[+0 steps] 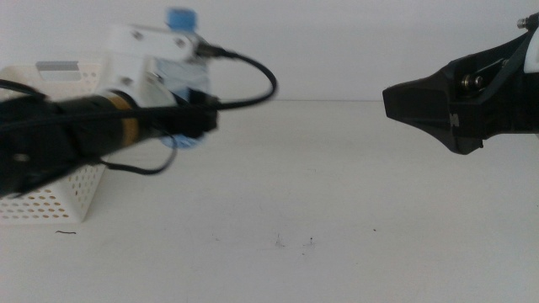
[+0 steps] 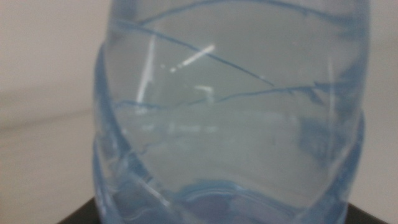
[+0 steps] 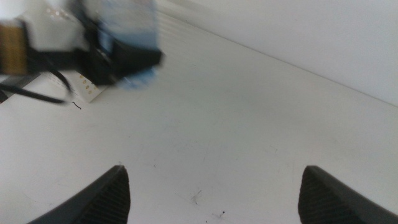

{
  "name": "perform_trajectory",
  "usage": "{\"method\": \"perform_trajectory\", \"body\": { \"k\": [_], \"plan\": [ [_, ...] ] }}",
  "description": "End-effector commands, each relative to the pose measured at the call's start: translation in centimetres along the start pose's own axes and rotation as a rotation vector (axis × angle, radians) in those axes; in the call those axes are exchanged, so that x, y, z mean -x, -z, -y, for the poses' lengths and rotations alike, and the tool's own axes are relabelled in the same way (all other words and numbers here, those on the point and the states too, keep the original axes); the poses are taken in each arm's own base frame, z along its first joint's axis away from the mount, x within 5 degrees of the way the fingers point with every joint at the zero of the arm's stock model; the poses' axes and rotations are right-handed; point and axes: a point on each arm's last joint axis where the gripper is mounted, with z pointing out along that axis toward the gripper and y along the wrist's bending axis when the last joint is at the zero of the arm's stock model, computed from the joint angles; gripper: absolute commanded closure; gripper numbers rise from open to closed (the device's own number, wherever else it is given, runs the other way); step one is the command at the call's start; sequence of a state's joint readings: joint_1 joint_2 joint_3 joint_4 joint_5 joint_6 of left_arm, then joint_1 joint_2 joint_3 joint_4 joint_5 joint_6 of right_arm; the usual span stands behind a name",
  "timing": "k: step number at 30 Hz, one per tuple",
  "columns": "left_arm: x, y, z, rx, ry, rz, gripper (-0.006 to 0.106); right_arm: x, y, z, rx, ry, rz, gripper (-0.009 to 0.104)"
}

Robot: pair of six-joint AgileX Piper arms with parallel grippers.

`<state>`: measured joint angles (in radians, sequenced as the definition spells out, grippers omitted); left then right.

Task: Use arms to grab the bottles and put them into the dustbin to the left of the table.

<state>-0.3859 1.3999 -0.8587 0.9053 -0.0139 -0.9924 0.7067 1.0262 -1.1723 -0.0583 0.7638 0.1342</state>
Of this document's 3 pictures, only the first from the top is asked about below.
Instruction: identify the clear water bottle blue cap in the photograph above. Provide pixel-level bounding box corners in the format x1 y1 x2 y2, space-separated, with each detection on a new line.
154 7 211 150

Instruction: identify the white perforated plastic basket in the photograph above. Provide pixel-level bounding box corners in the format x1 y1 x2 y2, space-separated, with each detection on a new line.
0 61 109 224

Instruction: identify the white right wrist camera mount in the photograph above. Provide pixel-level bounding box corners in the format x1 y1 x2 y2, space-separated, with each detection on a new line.
516 12 539 73

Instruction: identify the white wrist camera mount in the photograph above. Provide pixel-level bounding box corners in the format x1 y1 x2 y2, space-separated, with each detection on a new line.
516 12 539 73
103 23 199 109

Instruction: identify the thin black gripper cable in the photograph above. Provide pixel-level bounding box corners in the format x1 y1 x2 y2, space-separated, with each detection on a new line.
99 133 179 176

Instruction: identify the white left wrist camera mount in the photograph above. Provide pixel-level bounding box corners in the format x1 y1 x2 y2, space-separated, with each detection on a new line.
103 23 199 109

